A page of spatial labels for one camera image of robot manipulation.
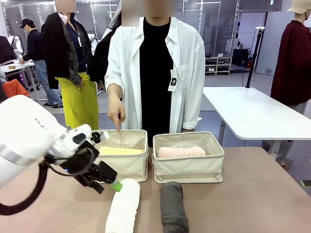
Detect person in black cap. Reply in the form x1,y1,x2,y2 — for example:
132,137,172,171
18,18,64,109

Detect person's right forearm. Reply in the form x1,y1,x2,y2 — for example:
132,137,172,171
106,83,123,101

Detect beige hat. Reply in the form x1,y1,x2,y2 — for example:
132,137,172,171
286,0,311,14

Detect small white table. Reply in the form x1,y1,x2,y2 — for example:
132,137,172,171
0,60,41,101

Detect white shoe shelf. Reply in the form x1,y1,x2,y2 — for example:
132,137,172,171
205,52,233,76

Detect pink towel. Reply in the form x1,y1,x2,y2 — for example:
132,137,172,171
156,146,207,158

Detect large white table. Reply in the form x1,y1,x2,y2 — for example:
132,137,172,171
203,86,311,156

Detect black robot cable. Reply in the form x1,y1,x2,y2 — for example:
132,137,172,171
0,151,49,216

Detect person in white shirt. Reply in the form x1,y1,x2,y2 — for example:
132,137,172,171
104,0,206,148

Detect person's right hand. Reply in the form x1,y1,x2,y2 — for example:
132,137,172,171
108,98,126,133

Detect black tripod pole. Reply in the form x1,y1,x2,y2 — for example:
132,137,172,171
245,27,265,88

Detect beige fabric basket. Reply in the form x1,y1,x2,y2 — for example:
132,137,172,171
90,129,149,183
152,131,225,184

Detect white towel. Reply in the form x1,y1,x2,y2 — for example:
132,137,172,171
104,178,141,233

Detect yellow towel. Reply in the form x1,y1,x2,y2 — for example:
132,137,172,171
99,145,144,155

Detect white humanoid robot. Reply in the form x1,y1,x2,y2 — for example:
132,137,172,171
6,35,25,60

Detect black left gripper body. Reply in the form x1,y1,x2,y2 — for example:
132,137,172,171
62,142,103,187

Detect orange cloth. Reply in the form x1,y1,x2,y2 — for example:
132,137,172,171
2,79,30,100

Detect person in yellow apron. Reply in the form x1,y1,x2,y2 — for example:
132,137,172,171
40,0,100,131

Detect grey rolled towel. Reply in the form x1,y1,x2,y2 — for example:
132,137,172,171
159,181,190,233

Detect white name badge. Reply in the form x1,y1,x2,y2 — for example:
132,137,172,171
167,69,177,92

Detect black cases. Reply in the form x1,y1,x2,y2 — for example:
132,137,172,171
232,48,252,68

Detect person in black grey jacket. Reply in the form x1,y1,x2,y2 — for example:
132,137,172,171
89,0,122,84

